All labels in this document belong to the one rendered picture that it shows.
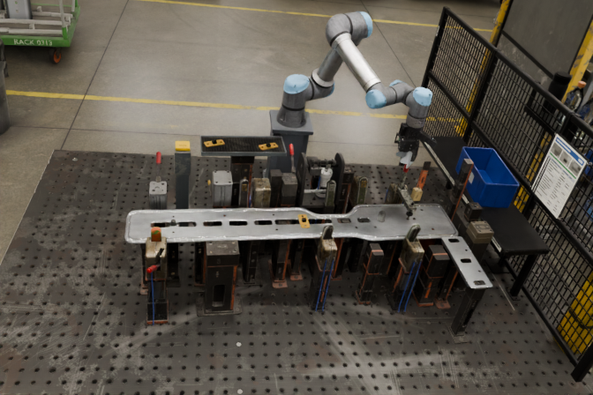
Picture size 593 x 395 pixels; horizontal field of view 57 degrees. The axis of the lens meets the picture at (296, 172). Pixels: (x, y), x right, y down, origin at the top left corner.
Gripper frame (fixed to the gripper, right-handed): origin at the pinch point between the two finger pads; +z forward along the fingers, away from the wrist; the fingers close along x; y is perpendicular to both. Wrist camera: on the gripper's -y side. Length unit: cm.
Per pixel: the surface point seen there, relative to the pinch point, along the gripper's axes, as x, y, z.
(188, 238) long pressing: 22, 94, 20
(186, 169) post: -16, 94, 14
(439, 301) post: 36, -14, 48
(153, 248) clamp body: 34, 106, 13
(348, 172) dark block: -4.5, 24.5, 7.6
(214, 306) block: 35, 83, 45
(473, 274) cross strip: 48, -15, 19
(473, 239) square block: 29.6, -23.6, 18.1
